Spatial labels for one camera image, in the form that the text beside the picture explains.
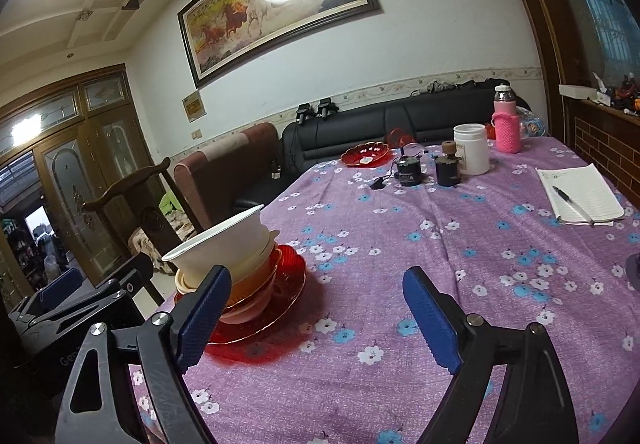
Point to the cork stopper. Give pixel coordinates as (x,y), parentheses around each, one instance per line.
(448,147)

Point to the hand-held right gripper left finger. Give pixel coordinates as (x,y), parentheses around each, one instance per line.
(205,319)

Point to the wooden brick-pattern cabinet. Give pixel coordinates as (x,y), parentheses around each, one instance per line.
(605,144)

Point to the small black plug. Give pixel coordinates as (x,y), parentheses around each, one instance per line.
(380,182)

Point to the deep red glass plate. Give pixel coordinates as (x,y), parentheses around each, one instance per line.
(289,264)

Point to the brown armchair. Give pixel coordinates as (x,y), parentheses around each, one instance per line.
(225,164)

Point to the framed horse painting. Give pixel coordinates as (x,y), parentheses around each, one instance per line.
(270,4)

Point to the black pen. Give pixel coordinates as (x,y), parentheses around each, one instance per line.
(572,204)

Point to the large gold-rimmed red plate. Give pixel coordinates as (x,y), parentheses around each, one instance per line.
(280,319)

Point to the cream ribbed plastic bowl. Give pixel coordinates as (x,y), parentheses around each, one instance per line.
(189,285)

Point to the wall outlet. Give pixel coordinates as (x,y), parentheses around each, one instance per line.
(197,134)

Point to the dark wooden chair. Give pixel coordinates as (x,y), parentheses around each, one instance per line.
(145,219)

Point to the yellow wall sticker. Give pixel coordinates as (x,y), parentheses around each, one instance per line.
(195,106)

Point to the white box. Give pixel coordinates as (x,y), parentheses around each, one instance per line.
(582,91)

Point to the white lined notebook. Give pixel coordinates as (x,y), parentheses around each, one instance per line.
(580,194)

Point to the small red plate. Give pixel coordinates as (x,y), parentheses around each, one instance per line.
(365,154)

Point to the purple floral tablecloth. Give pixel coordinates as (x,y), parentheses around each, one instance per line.
(400,234)

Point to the white plastic jar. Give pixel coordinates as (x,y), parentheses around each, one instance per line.
(471,149)

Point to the red mesh bag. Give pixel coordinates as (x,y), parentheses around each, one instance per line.
(400,136)

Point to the wooden glass-panel door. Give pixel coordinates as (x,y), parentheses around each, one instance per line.
(85,164)

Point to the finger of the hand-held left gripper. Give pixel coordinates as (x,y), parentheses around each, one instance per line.
(132,276)
(60,286)

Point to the black clamp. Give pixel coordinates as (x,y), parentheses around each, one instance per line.
(325,108)
(303,113)

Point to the black leather sofa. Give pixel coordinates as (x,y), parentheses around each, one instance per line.
(375,124)

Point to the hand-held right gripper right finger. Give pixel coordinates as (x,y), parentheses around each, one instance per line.
(430,319)

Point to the pink knit-sleeved bottle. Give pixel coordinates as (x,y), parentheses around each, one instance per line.
(506,124)

